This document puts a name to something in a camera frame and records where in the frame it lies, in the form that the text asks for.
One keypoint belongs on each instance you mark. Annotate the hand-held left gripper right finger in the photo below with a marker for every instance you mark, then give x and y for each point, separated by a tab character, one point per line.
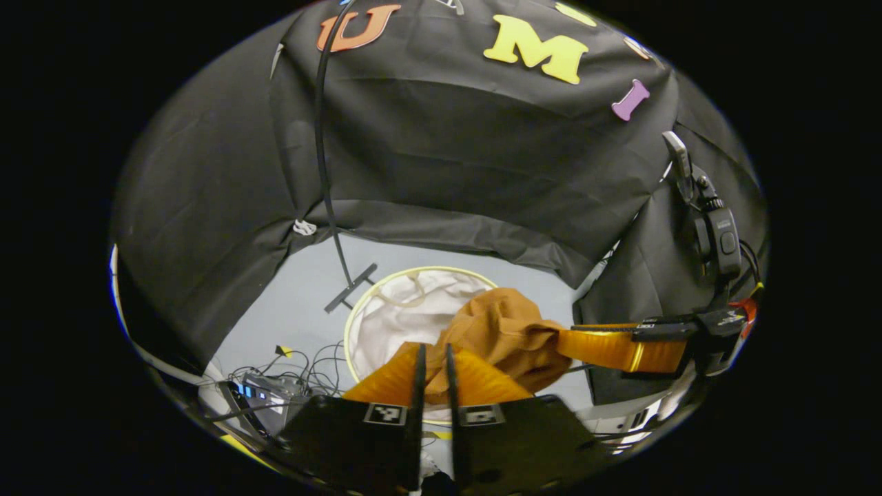
458	441

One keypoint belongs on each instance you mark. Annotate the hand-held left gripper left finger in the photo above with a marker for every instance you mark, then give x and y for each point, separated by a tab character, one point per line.
415	427

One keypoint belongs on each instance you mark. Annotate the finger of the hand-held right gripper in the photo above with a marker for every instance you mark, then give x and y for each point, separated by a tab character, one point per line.
606	348

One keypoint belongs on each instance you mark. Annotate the brown shirt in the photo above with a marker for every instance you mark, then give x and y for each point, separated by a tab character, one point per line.
503	331

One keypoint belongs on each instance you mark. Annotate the round white laundry hamper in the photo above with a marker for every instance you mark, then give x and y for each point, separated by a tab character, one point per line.
400	317

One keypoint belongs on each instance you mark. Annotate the black clothes rack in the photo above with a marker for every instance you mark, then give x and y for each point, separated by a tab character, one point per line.
320	151

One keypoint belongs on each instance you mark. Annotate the grey electronic box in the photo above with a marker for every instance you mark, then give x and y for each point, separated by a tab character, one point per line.
272	394

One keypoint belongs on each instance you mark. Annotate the white cloth tie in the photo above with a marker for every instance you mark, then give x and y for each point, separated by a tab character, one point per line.
304	227

